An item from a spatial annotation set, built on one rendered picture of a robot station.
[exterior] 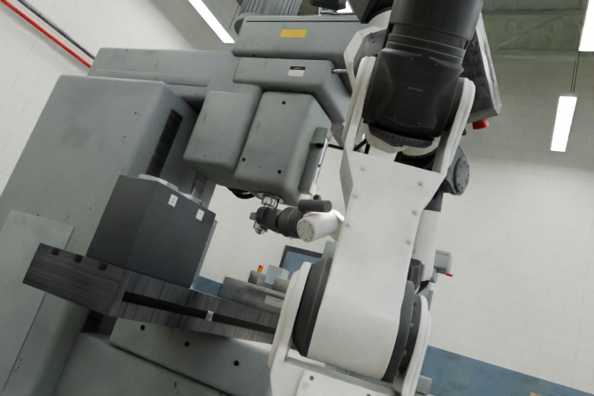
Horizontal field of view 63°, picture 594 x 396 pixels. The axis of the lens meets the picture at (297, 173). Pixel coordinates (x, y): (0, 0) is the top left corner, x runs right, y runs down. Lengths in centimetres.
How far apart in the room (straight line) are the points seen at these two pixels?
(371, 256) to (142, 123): 104
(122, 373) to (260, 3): 124
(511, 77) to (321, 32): 774
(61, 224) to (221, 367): 67
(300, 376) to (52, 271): 53
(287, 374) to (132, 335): 79
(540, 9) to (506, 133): 194
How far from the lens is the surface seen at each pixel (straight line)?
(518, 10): 837
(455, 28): 75
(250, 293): 158
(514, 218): 812
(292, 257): 859
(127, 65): 196
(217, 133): 153
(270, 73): 155
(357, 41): 109
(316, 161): 145
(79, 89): 185
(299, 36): 157
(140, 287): 94
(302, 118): 145
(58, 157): 176
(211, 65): 171
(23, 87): 589
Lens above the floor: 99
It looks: 16 degrees up
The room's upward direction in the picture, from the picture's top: 17 degrees clockwise
